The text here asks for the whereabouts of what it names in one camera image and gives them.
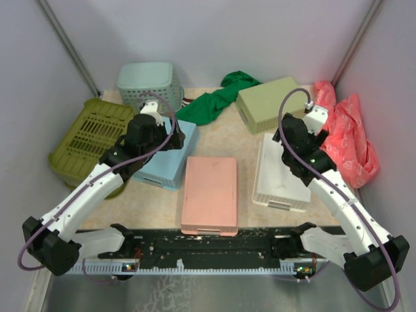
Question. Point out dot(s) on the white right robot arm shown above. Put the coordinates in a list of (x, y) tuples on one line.
[(368, 254)]

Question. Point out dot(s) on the light blue shallow basket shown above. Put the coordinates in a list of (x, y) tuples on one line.
[(166, 169)]

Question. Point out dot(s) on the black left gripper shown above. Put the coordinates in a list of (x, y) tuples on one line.
[(177, 138)]

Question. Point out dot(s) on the white plastic basket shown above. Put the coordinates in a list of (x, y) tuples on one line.
[(274, 185)]

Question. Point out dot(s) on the light blue laundry basket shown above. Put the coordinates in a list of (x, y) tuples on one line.
[(160, 78)]

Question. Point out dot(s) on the brown striped sock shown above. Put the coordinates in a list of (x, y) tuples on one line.
[(186, 101)]

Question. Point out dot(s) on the white slotted cable duct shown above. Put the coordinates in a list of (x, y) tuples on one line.
[(125, 268)]

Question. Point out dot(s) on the pink plastic basket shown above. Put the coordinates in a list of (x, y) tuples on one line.
[(210, 200)]

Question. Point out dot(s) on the olive green laundry basket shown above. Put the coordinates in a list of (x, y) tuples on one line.
[(95, 130)]

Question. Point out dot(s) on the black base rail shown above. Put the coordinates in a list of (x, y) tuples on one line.
[(258, 247)]

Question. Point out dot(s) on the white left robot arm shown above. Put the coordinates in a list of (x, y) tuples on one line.
[(54, 241)]

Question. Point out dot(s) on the pink plastic bag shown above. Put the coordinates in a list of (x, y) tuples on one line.
[(347, 143)]

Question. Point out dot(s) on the light green plastic basket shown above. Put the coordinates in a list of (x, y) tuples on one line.
[(259, 105)]

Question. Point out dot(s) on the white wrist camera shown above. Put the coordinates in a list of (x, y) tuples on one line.
[(315, 117), (151, 107)]

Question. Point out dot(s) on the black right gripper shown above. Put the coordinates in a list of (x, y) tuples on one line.
[(316, 140)]

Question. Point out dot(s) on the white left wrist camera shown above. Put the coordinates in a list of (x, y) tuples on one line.
[(151, 107)]

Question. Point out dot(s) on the green shirt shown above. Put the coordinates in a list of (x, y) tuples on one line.
[(209, 106)]

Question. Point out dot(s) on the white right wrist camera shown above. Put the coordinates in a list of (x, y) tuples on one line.
[(315, 117)]

